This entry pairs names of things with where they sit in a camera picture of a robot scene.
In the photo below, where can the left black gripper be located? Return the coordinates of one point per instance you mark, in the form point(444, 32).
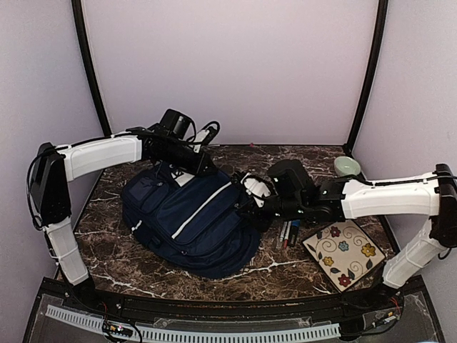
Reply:
point(196, 167)

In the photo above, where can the right black frame post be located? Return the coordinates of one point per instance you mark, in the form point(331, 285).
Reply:
point(375, 50)

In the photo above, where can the small circuit board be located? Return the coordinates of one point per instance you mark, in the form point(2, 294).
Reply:
point(114, 330)

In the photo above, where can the left black frame post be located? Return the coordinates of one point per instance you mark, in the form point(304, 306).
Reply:
point(85, 51)

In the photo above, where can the black frame post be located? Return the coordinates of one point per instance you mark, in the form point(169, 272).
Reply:
point(85, 51)
point(375, 50)

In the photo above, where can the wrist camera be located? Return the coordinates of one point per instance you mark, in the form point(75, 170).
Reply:
point(205, 136)
point(253, 186)

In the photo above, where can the black marker blue cap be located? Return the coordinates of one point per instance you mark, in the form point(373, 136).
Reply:
point(293, 233)

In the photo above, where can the navy blue student backpack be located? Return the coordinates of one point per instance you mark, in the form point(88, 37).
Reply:
point(190, 221)

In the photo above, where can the pale green ceramic bowl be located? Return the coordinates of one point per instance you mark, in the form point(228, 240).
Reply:
point(345, 166)

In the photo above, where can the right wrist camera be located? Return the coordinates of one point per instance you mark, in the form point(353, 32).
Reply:
point(253, 186)

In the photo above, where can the black front rail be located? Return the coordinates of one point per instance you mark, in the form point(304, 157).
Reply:
point(222, 302)

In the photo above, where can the floral square plate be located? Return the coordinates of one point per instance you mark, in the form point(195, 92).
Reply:
point(344, 252)

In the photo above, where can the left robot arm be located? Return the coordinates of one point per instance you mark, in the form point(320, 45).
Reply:
point(61, 178)

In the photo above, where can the grey slotted cable duct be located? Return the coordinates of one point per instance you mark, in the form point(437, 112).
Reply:
point(173, 330)

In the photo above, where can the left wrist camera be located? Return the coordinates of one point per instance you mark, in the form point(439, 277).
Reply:
point(205, 136)

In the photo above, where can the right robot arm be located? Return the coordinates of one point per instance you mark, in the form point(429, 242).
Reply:
point(292, 194)

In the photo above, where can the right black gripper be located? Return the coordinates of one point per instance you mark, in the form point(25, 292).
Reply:
point(254, 216)

